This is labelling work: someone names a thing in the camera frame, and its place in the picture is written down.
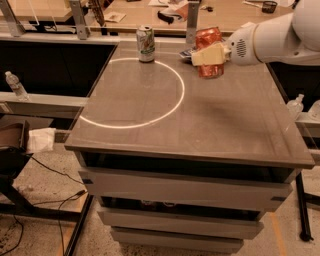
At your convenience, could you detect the black floor cable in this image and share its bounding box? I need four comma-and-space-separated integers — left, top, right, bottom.
0, 155, 88, 256

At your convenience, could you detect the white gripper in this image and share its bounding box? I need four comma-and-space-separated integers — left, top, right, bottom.
191, 23, 260, 66

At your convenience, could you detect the green white soda can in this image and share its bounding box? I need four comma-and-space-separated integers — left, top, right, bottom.
136, 25, 155, 63

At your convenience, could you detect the clear plastic water bottle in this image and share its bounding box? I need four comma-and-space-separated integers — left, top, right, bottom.
5, 71, 29, 101

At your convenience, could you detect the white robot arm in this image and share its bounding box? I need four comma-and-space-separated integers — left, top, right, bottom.
191, 0, 320, 66

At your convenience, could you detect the black stand leg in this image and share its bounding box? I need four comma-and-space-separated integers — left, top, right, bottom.
296, 173, 313, 242

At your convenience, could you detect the grey drawer cabinet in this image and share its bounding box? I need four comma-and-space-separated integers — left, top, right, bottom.
66, 41, 314, 254

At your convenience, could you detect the black mesh pen cup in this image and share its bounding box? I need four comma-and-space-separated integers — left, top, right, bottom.
262, 0, 277, 14

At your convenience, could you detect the red coke can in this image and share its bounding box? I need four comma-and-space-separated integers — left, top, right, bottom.
195, 27, 224, 78

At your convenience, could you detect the blue chip bag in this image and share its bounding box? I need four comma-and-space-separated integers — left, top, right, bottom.
179, 47, 196, 59

